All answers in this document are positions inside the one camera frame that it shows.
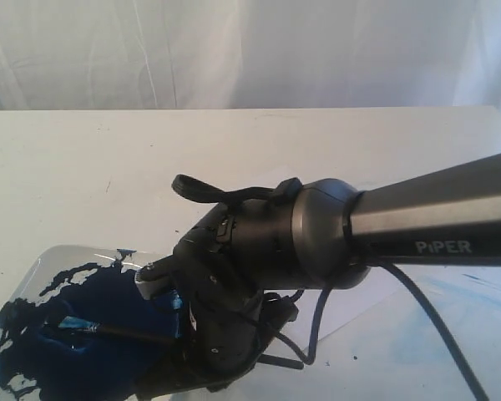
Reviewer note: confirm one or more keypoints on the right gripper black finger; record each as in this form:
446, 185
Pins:
156, 277

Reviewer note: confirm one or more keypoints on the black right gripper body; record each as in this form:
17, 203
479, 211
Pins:
225, 328

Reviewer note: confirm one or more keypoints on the black handled paintbrush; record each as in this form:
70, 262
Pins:
82, 326

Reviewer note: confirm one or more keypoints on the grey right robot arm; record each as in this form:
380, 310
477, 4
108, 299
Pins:
255, 272

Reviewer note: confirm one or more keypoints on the white paint tray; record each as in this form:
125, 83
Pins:
38, 362

